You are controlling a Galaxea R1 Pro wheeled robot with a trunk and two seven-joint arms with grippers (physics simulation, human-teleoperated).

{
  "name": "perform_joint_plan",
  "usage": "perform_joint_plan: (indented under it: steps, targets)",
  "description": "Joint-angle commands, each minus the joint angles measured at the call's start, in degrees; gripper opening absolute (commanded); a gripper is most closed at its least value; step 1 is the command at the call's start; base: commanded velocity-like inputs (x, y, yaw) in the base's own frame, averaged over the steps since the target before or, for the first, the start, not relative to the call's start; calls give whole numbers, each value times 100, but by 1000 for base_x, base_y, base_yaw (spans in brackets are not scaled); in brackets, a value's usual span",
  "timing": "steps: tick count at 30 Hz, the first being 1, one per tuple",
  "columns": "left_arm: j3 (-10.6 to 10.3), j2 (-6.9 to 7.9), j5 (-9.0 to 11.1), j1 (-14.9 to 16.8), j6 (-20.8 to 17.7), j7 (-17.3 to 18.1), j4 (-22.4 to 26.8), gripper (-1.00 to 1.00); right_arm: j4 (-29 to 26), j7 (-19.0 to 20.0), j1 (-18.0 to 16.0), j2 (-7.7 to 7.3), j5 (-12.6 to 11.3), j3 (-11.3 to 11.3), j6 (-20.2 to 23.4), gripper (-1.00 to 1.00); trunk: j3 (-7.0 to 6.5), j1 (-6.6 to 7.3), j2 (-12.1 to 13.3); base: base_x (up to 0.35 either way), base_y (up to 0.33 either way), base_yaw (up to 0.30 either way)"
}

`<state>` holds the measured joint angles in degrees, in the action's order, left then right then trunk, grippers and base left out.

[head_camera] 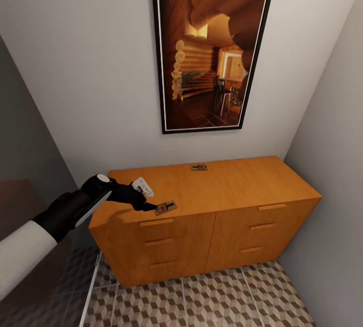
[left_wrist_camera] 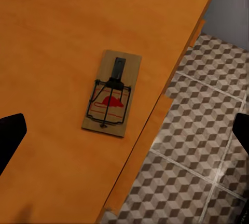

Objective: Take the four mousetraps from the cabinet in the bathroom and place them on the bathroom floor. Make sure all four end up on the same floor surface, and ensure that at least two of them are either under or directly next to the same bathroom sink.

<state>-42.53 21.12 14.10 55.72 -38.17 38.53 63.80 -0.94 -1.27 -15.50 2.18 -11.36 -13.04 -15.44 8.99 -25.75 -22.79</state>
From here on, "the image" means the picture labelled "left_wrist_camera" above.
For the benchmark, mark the mousetrap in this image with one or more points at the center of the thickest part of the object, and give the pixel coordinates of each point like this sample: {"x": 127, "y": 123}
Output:
{"x": 111, "y": 98}

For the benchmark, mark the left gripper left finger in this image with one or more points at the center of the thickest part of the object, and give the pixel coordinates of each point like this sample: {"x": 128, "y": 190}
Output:
{"x": 12, "y": 131}

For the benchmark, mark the cabinet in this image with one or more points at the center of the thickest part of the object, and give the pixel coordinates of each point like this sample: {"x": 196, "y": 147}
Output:
{"x": 50, "y": 54}

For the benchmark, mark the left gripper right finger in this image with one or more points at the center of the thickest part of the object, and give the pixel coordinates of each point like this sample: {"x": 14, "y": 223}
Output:
{"x": 241, "y": 130}

